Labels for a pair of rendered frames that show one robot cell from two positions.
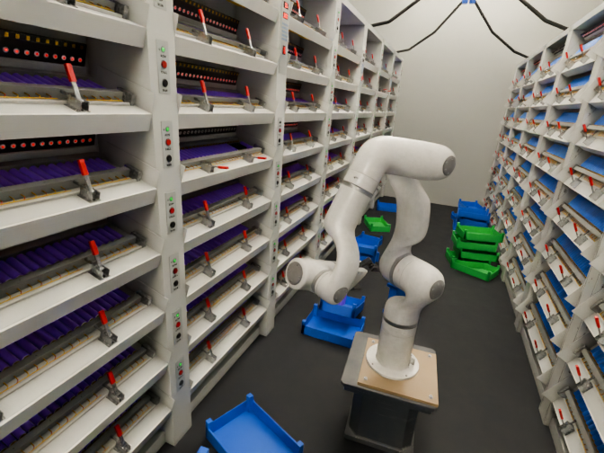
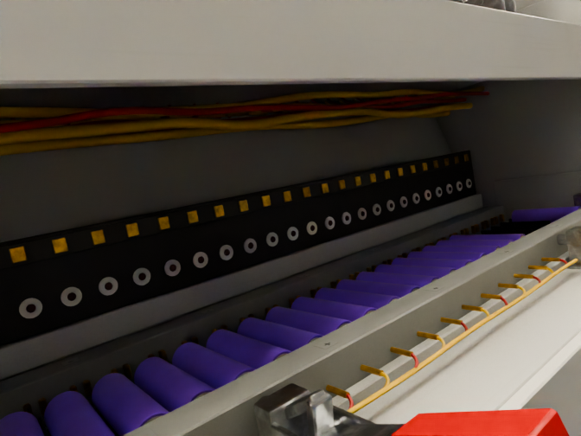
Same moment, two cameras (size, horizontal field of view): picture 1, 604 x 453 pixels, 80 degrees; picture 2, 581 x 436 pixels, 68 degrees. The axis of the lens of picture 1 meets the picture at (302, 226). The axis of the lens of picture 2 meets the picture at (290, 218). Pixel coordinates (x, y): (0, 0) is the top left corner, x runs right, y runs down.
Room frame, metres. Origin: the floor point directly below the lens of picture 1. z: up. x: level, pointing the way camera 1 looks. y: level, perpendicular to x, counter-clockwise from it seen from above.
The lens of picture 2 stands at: (1.06, 0.23, 1.00)
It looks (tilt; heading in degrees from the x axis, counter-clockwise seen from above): 10 degrees up; 32
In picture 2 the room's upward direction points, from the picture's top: 22 degrees counter-clockwise
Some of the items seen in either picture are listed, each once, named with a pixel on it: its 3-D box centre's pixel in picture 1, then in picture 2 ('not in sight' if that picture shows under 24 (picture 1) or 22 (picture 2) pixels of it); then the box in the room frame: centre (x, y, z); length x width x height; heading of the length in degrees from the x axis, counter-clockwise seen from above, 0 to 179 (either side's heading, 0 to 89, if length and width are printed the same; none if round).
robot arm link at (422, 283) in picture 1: (413, 293); not in sight; (1.06, -0.39, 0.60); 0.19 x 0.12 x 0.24; 31
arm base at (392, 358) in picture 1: (395, 341); not in sight; (1.09, -0.37, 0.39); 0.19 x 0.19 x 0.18
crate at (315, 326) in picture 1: (333, 324); not in sight; (1.67, -0.21, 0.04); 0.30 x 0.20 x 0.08; 69
